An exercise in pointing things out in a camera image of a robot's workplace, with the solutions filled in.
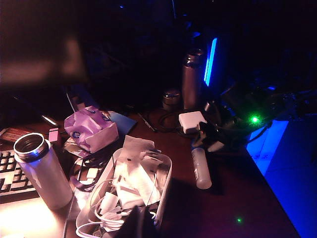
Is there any crumpled purple printed bag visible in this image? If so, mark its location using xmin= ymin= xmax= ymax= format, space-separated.
xmin=63 ymin=106 xmax=119 ymax=153

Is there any translucent plastic storage box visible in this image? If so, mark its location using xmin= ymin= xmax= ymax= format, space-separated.
xmin=75 ymin=147 xmax=173 ymax=238

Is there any white insulated steel bottle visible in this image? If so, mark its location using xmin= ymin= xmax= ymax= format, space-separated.
xmin=13 ymin=132 xmax=74 ymax=211

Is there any white liquid glue bottle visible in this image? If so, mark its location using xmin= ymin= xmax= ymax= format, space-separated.
xmin=190 ymin=142 xmax=212 ymax=190

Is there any small metal cup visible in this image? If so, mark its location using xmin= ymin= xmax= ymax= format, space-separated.
xmin=162 ymin=88 xmax=183 ymax=111

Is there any black keyboard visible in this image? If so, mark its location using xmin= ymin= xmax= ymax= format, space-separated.
xmin=0 ymin=148 xmax=40 ymax=204

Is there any crumpled white paper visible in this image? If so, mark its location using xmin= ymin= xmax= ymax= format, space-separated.
xmin=116 ymin=135 xmax=164 ymax=206

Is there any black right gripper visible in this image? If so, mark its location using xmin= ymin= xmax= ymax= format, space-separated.
xmin=198 ymin=116 xmax=251 ymax=152

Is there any thin dark rod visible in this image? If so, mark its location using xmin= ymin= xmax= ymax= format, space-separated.
xmin=137 ymin=113 xmax=158 ymax=132

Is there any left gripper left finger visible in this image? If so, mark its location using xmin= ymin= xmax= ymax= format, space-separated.
xmin=118 ymin=207 xmax=143 ymax=238

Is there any black power cable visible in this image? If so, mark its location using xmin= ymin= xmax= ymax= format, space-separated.
xmin=158 ymin=110 xmax=189 ymax=137

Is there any white power adapter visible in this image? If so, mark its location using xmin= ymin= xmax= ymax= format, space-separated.
xmin=178 ymin=111 xmax=208 ymax=134

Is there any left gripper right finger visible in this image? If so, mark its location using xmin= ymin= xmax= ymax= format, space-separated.
xmin=141 ymin=210 xmax=160 ymax=238

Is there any blue notebook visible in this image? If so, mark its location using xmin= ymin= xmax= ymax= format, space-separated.
xmin=108 ymin=111 xmax=138 ymax=136

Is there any tall brown thermos flask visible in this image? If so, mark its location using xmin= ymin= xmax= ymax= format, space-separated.
xmin=181 ymin=48 xmax=205 ymax=111

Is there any blue glowing light bar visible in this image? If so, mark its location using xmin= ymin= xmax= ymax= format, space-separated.
xmin=204 ymin=37 xmax=218 ymax=87

